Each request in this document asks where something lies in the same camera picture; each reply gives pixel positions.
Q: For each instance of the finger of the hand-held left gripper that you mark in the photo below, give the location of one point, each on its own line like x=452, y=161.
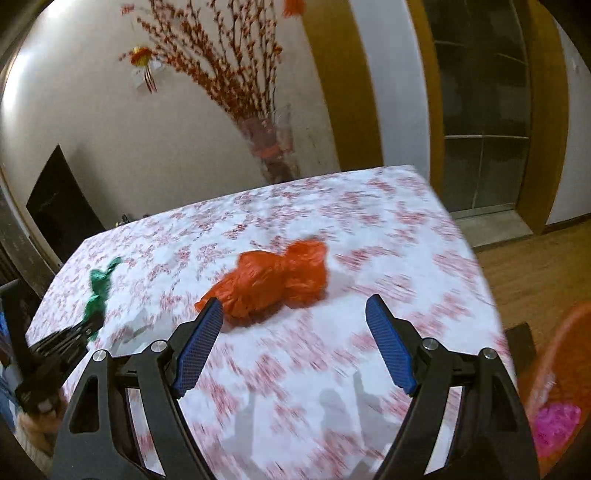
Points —
x=64, y=341

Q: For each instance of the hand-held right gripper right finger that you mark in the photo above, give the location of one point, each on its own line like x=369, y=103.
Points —
x=392, y=350

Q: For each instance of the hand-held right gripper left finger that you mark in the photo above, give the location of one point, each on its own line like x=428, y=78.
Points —
x=198, y=350

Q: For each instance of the green plastic bag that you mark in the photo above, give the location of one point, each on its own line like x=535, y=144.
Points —
x=99, y=286

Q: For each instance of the orange plastic bag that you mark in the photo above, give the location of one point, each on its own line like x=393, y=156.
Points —
x=272, y=281

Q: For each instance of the pink plastic bag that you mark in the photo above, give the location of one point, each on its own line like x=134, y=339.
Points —
x=556, y=424

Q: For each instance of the orange plastic basket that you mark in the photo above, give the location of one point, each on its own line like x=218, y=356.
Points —
x=572, y=350

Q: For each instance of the person's left forearm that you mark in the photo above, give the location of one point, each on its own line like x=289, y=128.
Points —
x=37, y=454

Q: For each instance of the person's left hand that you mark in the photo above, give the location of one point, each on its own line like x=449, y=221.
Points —
x=39, y=422

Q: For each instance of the dark wooden cabinet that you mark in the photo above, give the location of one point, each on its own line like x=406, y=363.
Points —
x=18, y=249

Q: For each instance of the dark chair back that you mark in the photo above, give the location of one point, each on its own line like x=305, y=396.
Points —
x=521, y=344

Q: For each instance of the floral tablecloth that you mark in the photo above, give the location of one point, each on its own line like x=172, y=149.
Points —
x=323, y=221

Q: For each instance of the grey stone threshold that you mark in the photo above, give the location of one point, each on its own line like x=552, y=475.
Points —
x=494, y=228

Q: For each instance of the glass door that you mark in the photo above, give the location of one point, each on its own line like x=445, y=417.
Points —
x=480, y=92

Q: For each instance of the red blossom branches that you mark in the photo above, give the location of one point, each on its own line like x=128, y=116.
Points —
x=231, y=69

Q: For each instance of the red gold hanging ornament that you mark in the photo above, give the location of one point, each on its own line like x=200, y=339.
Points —
x=141, y=57

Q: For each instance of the red hanging tassel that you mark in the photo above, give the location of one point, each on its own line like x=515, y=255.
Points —
x=294, y=7

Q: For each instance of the black wall panel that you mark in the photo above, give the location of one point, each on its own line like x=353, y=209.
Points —
x=60, y=207

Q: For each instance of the wooden door frame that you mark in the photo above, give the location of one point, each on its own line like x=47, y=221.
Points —
x=545, y=138

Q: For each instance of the wooden wall trim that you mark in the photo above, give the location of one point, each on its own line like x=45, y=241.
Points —
x=341, y=92

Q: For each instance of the white wall socket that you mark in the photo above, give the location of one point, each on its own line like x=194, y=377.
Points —
x=138, y=81

